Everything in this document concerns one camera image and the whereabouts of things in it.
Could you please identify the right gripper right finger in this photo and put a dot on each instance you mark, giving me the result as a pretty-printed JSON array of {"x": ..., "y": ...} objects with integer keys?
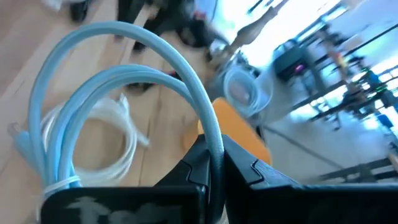
[{"x": 248, "y": 186}]

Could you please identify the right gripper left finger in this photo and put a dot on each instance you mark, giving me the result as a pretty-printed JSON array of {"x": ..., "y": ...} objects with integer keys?
[{"x": 194, "y": 168}]

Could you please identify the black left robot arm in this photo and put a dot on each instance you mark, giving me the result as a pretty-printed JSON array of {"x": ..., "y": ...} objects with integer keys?
[{"x": 186, "y": 25}]

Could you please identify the yellow plastic bin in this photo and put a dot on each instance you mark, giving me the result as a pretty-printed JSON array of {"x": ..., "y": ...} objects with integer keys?
[{"x": 236, "y": 124}]

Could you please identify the transparent grey plastic bin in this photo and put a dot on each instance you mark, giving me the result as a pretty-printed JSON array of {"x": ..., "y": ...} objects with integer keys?
[{"x": 245, "y": 90}]

